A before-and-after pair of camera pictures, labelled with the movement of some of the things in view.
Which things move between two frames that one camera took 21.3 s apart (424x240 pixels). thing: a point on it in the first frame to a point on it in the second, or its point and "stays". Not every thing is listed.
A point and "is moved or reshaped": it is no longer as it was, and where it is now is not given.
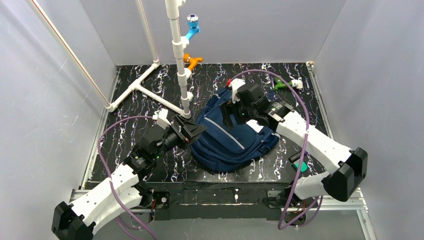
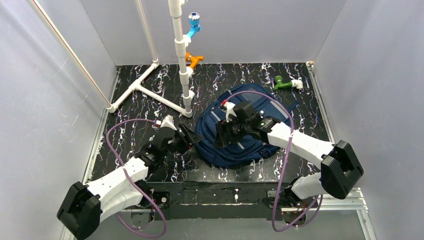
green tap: (280, 84) stays
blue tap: (193, 22) stays
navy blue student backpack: (218, 147) is moved or reshaped
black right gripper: (230, 108) to (230, 125)
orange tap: (193, 61) stays
